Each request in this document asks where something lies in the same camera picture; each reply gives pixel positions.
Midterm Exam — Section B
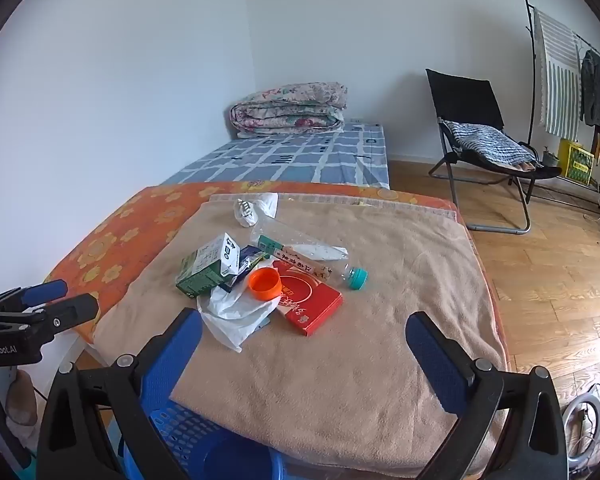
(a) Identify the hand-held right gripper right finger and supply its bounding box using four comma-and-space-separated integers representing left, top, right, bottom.
405, 311, 570, 480

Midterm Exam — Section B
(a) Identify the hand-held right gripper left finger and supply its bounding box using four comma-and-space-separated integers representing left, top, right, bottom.
36, 307, 204, 480

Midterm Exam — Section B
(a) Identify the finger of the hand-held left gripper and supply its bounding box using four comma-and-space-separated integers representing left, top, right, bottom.
0, 280, 69, 317
0, 294, 101, 347

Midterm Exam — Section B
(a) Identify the white plastic bag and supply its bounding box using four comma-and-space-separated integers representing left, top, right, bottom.
196, 260, 281, 353

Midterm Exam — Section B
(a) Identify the blue plastic basket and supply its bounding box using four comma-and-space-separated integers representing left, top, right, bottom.
115, 395, 291, 480

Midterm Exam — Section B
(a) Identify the red cardboard box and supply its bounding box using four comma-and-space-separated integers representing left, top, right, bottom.
267, 260, 344, 338

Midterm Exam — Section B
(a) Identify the person's left hand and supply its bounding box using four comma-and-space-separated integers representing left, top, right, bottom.
4, 372, 42, 453

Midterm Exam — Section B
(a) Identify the beige fleece blanket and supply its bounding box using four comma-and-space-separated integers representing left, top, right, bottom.
94, 192, 511, 478

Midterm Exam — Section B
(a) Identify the green and white carton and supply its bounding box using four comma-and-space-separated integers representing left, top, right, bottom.
175, 231, 243, 300

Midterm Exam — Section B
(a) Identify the orange floral blanket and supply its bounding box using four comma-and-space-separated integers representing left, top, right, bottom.
44, 182, 461, 346

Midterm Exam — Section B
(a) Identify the orange plastic cup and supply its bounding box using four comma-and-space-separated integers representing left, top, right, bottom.
248, 266, 283, 302

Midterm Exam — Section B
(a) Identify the clear plastic bottle teal cap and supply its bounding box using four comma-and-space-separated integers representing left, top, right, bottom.
250, 220, 370, 291

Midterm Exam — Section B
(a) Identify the dark blue packet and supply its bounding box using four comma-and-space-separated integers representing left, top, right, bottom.
220, 245, 273, 293

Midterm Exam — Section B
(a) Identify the long printed paper packet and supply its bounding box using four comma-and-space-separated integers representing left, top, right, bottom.
257, 235, 337, 281

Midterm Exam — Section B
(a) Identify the crumpled white wrapper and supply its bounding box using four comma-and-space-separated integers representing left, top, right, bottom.
232, 192, 280, 229

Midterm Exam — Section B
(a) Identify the striped chair cushion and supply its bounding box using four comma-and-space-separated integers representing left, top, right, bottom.
440, 119, 541, 171

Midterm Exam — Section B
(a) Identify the yellow plastic crate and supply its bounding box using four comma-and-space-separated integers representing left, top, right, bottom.
557, 138, 596, 187

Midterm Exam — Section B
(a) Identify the black folding chair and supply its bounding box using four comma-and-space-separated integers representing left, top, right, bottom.
425, 68, 563, 235

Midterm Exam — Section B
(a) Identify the folded floral quilt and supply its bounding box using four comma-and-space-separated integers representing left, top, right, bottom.
230, 81, 348, 139

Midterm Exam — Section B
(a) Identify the striped hanging towel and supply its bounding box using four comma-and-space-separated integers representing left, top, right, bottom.
532, 7, 582, 141

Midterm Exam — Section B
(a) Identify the dark hanging jacket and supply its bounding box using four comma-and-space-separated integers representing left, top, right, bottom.
579, 49, 600, 131

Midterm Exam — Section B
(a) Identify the black clothes rack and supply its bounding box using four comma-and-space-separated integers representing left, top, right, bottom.
520, 0, 600, 221

